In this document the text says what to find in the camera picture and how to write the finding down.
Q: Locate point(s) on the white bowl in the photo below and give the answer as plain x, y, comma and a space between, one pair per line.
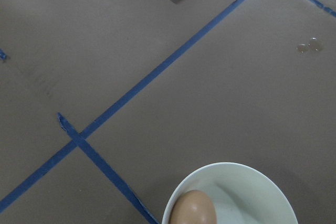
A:
240, 194

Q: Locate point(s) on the brown egg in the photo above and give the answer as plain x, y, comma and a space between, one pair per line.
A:
193, 206

